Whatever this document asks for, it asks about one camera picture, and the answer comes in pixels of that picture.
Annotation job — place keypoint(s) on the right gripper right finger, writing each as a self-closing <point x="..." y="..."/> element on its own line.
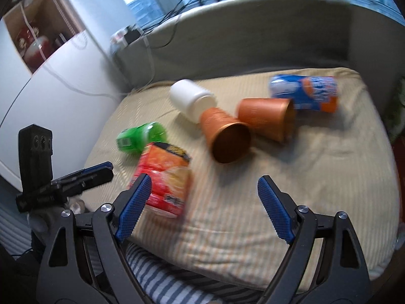
<point x="341" y="274"/>

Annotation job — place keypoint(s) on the striped trouser leg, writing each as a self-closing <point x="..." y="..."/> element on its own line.
<point x="167" y="283"/>

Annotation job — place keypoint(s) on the white cabinet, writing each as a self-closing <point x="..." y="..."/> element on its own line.
<point x="73" y="92"/>

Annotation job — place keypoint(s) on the far copper paper cup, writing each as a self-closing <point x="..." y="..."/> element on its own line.
<point x="272" y="118"/>

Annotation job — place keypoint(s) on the white plastic cup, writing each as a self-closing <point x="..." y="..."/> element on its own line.
<point x="191" y="100"/>

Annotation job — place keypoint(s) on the black power adapter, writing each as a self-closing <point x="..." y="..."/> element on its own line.
<point x="132" y="33"/>

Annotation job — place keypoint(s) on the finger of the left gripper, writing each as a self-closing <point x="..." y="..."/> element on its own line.
<point x="85" y="179"/>

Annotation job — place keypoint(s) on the white power strip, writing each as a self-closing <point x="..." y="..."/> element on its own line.
<point x="121" y="37"/>

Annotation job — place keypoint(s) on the red white vase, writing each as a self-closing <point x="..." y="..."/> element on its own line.
<point x="34" y="51"/>

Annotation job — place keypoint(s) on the grey sofa backrest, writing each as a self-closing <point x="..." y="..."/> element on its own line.
<point x="243" y="36"/>

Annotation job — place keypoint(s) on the copper paper cup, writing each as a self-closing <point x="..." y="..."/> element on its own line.
<point x="272" y="118"/>
<point x="228" y="139"/>

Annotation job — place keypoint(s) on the near copper paper cup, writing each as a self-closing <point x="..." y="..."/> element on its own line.
<point x="228" y="139"/>

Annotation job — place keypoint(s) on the blue orange plastic cup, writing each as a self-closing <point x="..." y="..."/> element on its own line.
<point x="319" y="93"/>

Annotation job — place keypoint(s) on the red orange plastic cup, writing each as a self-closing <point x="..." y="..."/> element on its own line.
<point x="168" y="167"/>

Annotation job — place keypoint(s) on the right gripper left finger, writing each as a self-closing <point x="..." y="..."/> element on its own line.
<point x="84" y="259"/>

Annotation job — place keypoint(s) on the green plastic cup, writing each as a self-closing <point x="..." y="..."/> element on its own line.
<point x="134" y="140"/>

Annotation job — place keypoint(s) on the dark small bottle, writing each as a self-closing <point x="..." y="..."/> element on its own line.
<point x="60" y="40"/>

